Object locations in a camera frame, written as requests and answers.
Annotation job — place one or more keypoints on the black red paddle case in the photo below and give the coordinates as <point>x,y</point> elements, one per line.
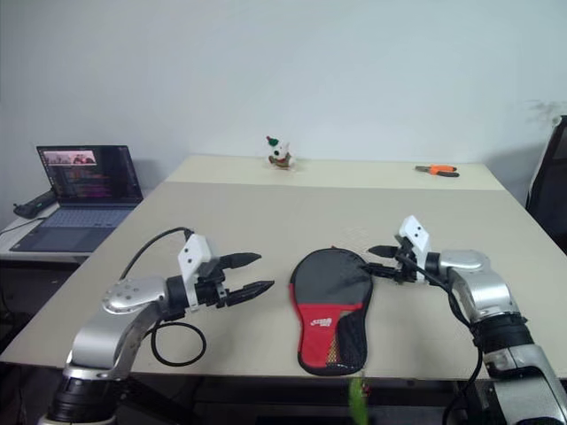
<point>328,283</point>

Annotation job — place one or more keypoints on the white side table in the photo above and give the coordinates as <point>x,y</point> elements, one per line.
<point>9,237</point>

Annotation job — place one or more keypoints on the black table frame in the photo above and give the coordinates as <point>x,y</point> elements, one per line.
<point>266,389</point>

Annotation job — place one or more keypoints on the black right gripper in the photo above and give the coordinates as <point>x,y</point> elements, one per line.
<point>405,270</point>

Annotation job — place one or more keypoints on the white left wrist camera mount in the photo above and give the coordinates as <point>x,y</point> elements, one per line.
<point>195,252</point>

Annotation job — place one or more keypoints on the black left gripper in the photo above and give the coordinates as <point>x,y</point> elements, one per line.
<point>212,285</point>

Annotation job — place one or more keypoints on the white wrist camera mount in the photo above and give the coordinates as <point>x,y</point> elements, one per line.
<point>416,234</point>
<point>195,252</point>

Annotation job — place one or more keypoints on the black handheld device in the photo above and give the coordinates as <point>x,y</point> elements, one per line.
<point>35,204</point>

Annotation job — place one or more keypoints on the open grey laptop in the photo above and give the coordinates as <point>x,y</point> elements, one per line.
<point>88,177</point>

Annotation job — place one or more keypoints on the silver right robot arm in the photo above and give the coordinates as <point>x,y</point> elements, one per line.
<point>487,288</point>

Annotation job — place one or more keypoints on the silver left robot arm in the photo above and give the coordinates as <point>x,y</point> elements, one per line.
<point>128,296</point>

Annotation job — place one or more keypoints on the white plush dog toy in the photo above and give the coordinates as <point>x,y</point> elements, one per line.
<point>280,154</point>

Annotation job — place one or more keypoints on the black office chair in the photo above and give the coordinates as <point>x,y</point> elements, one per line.
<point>551,186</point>

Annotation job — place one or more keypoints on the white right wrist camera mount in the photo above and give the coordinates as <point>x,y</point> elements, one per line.
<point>416,234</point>

